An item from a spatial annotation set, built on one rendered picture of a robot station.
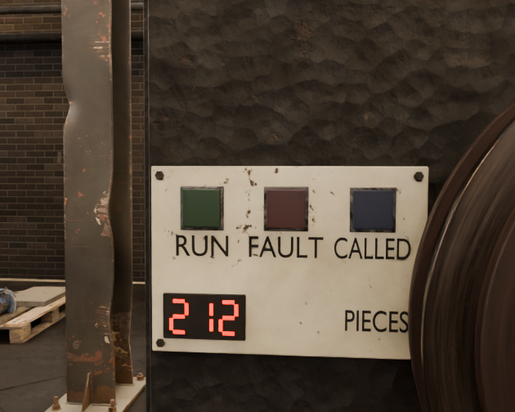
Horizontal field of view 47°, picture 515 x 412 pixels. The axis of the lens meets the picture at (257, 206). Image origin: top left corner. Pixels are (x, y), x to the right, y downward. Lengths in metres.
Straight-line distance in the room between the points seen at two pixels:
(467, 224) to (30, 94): 7.04
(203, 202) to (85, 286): 2.71
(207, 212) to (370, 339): 0.19
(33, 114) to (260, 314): 6.82
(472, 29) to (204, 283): 0.35
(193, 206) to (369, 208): 0.16
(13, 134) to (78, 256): 4.30
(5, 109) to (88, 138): 4.33
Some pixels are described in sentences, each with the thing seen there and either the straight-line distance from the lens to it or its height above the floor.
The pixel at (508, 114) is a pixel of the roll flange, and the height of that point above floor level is 1.28.
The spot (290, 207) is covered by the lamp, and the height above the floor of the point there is 1.20.
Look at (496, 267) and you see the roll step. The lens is 0.43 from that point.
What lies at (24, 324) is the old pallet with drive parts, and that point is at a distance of 4.77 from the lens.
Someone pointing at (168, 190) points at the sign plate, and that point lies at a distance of 0.58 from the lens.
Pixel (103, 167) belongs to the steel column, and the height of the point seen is 1.26.
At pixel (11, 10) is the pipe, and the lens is 7.06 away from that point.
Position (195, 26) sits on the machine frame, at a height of 1.38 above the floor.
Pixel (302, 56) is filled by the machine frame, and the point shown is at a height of 1.34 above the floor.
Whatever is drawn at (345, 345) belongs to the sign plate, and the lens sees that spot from 0.58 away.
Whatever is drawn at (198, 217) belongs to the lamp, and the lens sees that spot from 0.57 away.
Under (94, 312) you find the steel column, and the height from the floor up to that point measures 0.51.
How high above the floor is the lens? 1.23
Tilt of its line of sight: 3 degrees down
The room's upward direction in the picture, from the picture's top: straight up
